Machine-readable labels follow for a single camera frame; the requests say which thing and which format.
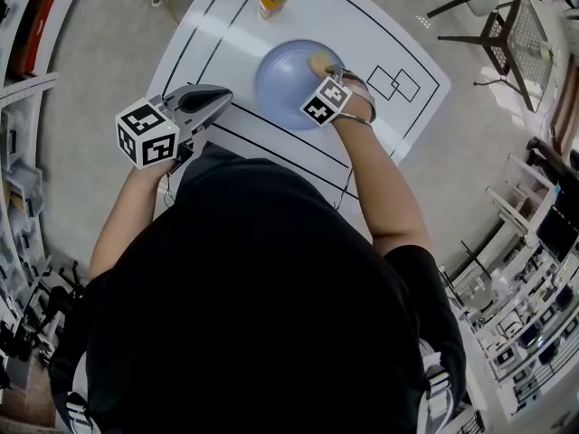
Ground black lattice table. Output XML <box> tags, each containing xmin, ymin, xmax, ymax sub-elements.
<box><xmin>437</xmin><ymin>0</ymin><xmax>560</xmax><ymax>112</ymax></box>

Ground yellow oil bottle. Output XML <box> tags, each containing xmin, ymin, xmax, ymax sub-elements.
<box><xmin>257</xmin><ymin>0</ymin><xmax>289</xmax><ymax>21</ymax></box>

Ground person's right hand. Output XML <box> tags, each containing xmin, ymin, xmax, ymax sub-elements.
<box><xmin>338</xmin><ymin>71</ymin><xmax>377</xmax><ymax>122</ymax></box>

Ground person's black shirt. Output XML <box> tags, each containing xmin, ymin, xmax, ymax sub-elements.
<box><xmin>47</xmin><ymin>156</ymin><xmax>467</xmax><ymax>434</ymax></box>

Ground red cardboard box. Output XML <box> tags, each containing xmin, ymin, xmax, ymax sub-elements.
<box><xmin>11</xmin><ymin>0</ymin><xmax>62</xmax><ymax>76</ymax></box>

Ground big blue plate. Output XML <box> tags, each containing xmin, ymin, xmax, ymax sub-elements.
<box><xmin>254</xmin><ymin>39</ymin><xmax>358</xmax><ymax>131</ymax></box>

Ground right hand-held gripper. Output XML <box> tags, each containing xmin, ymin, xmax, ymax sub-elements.
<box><xmin>300</xmin><ymin>64</ymin><xmax>354</xmax><ymax>128</ymax></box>

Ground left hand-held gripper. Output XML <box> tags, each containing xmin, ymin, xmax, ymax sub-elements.
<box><xmin>115</xmin><ymin>83</ymin><xmax>234</xmax><ymax>174</ymax></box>

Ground yellow sponge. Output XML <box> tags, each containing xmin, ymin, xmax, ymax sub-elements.
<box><xmin>307</xmin><ymin>51</ymin><xmax>334</xmax><ymax>79</ymax></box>

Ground person's right forearm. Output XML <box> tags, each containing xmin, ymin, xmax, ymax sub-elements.
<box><xmin>332</xmin><ymin>119</ymin><xmax>433</xmax><ymax>255</ymax></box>

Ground black tripod stands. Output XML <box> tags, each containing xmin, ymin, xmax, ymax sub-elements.
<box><xmin>0</xmin><ymin>259</ymin><xmax>87</xmax><ymax>379</ymax></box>

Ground silver bracelet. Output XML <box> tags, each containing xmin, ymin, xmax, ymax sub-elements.
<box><xmin>334</xmin><ymin>111</ymin><xmax>375</xmax><ymax>129</ymax></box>

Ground person's left forearm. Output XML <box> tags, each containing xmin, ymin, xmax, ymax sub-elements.
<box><xmin>88</xmin><ymin>158</ymin><xmax>176</xmax><ymax>282</ymax></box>

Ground white rack with monitors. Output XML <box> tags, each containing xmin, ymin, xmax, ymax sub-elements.
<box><xmin>441</xmin><ymin>151</ymin><xmax>579</xmax><ymax>429</ymax></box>

